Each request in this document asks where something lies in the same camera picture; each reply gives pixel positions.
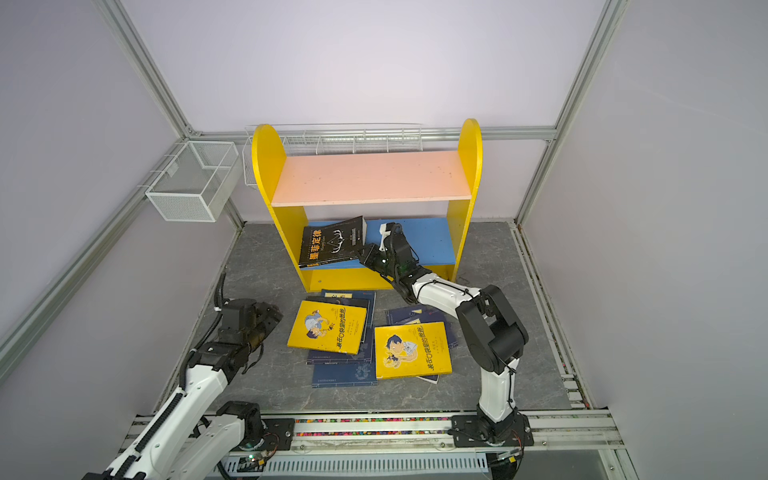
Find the blue book bottom stack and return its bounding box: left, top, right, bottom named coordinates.
left=307, top=290, right=377, bottom=388

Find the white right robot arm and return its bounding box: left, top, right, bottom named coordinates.
left=359, top=222, right=529, bottom=430

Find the white mesh basket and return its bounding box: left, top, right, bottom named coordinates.
left=145, top=140, right=243, bottom=223

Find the white wire rack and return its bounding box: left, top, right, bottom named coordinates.
left=278, top=128, right=424, bottom=156

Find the yellow cartoon book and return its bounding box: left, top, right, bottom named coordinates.
left=374, top=323, right=453, bottom=380
left=287, top=300, right=368, bottom=354

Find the yellow bookshelf with coloured shelves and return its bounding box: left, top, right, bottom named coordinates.
left=251, top=119, right=484, bottom=280

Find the black book orange title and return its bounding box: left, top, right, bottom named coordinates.
left=298, top=216, right=367, bottom=268

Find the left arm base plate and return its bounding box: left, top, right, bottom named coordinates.
left=238, top=418, right=296, bottom=452

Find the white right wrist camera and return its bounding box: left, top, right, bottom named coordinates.
left=379, top=222, right=401, bottom=252

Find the aluminium frame rail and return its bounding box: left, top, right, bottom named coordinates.
left=1, top=1, right=185, bottom=375

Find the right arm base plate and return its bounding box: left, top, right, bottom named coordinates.
left=448, top=410, right=535, bottom=448

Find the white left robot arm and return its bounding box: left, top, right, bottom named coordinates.
left=83, top=299, right=283, bottom=479

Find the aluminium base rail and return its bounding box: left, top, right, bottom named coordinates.
left=119, top=410, right=637, bottom=479

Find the blue book under yellow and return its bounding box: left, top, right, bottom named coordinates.
left=385, top=306, right=458, bottom=383

